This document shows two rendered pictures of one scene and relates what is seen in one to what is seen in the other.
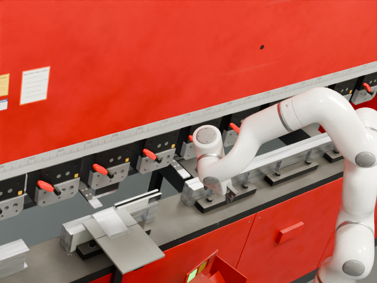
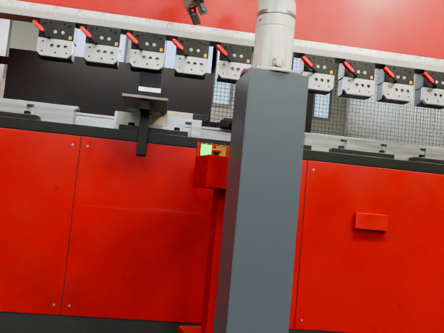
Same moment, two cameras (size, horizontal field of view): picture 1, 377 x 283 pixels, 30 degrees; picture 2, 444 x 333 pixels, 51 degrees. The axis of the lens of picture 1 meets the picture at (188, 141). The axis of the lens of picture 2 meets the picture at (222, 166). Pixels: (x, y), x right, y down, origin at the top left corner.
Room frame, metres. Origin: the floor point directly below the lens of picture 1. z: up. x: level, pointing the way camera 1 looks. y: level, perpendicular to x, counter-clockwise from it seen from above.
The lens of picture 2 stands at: (0.51, -1.37, 0.62)
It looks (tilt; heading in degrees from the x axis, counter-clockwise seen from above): 4 degrees up; 40
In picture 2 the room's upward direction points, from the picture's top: 5 degrees clockwise
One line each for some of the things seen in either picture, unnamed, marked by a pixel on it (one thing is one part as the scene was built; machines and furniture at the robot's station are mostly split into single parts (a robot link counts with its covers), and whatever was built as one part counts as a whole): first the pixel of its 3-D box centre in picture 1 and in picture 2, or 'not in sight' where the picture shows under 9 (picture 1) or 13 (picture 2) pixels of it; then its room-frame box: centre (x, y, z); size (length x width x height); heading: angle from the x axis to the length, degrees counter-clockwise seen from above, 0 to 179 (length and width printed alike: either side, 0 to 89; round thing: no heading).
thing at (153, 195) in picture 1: (137, 201); (184, 116); (2.00, 0.13, 0.99); 0.20 x 0.03 x 0.03; 137
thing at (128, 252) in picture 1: (123, 239); (146, 103); (1.77, 0.13, 1.00); 0.26 x 0.18 x 0.01; 47
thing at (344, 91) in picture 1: (334, 91); (394, 84); (2.73, -0.56, 1.26); 0.15 x 0.09 x 0.17; 137
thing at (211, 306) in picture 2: not in sight; (217, 260); (1.89, -0.24, 0.39); 0.06 x 0.06 x 0.54; 60
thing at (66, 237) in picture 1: (110, 222); (158, 127); (1.92, 0.20, 0.92); 0.39 x 0.06 x 0.10; 137
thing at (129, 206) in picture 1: (132, 205); (177, 115); (1.97, 0.14, 0.99); 0.14 x 0.01 x 0.03; 137
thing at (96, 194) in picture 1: (105, 185); (150, 81); (1.88, 0.24, 1.13); 0.10 x 0.02 x 0.10; 137
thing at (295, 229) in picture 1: (290, 232); (370, 221); (2.51, -0.58, 0.59); 0.15 x 0.02 x 0.07; 137
